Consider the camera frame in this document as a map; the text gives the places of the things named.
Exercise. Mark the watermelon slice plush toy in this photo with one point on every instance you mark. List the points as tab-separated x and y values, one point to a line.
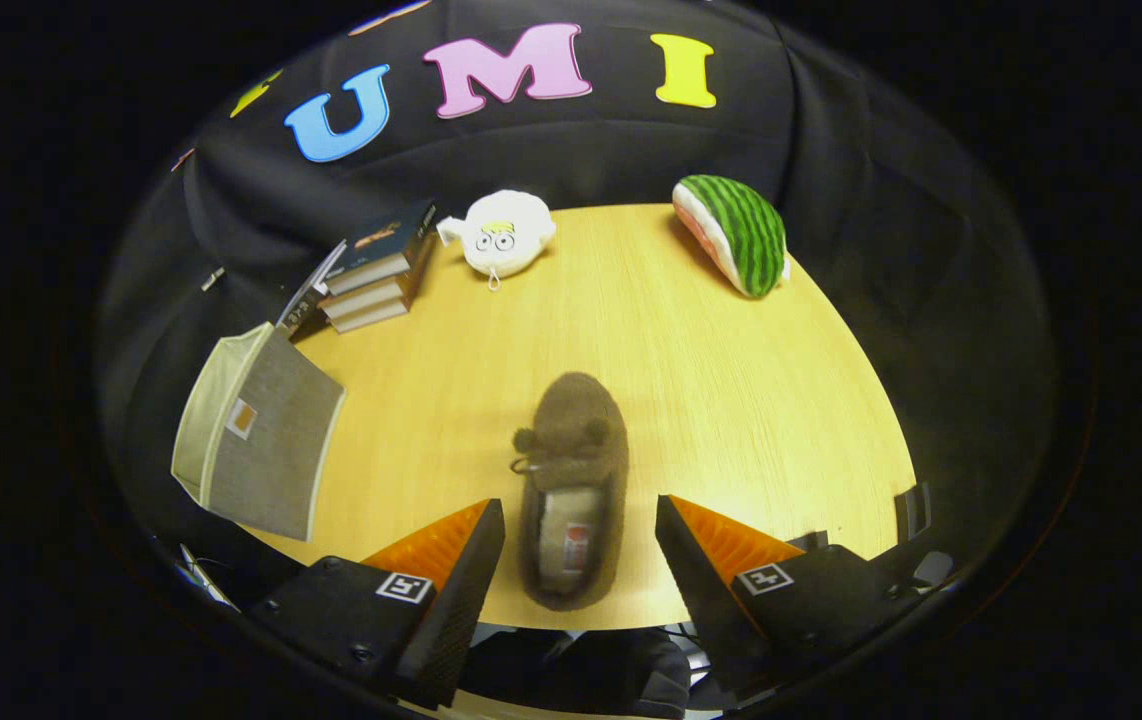
746	235

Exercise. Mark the black backdrop cloth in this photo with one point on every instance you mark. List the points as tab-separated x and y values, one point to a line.
581	150

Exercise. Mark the dark blue book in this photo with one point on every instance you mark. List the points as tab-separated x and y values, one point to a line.
386	240

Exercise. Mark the grey fabric storage box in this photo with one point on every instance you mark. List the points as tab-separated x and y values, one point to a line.
276	450

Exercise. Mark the white portrait cover book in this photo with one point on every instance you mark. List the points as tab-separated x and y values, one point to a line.
306	295

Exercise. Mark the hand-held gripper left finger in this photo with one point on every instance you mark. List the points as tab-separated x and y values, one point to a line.
456	610

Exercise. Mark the silver metal clip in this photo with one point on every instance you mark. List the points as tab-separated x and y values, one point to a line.
212	278

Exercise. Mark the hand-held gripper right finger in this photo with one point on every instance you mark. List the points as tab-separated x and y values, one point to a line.
706	610

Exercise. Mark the brown fuzzy shoe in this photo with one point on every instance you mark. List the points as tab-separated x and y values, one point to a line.
576	420

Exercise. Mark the brown cover book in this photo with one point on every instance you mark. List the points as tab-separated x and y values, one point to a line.
366	315
371	294

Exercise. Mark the white plush toy with eyes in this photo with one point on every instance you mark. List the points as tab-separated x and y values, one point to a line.
506	235

